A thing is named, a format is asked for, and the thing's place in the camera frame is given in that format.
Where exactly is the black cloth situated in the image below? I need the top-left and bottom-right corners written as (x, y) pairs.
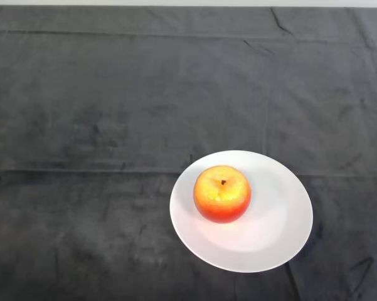
top-left (0, 5), bottom-right (377, 301)

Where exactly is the white round plate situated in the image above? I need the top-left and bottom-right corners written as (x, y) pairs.
top-left (169, 150), bottom-right (314, 273)

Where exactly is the red and yellow apple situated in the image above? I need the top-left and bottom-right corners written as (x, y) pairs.
top-left (193, 165), bottom-right (252, 224)

